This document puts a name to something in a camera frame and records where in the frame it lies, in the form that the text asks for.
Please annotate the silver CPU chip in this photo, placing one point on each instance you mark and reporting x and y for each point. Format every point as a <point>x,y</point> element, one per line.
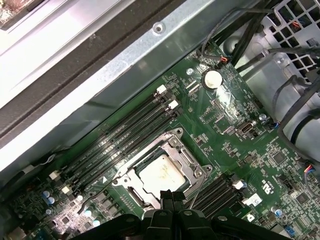
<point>165,175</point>

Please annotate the silver internal USB port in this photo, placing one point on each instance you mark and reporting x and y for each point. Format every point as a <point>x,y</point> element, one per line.
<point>246,129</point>

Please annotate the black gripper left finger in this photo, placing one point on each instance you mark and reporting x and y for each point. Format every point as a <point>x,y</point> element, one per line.
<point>160,225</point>

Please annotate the white board sticker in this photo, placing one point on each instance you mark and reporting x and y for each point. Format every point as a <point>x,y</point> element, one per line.
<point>253,200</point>

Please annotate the black RAM slot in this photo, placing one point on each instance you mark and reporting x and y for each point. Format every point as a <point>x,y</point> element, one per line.
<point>107,132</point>
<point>217,187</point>
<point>227,204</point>
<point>221,196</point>
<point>113,140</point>
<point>119,147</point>
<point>123,153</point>

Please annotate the CPU socket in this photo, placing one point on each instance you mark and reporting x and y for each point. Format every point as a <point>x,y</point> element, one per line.
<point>147,156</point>

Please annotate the grey metal drive cage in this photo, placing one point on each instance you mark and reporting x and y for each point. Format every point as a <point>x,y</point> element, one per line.
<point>267,32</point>

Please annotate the black PC case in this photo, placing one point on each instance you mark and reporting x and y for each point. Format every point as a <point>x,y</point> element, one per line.
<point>150,67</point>

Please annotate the green motherboard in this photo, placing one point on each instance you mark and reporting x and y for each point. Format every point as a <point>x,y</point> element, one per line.
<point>220,147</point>

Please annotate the round coin battery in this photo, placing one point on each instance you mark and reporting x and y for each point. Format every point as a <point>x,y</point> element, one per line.
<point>212,79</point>

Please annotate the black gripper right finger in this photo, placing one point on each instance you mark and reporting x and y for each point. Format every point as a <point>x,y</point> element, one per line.
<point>190,225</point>

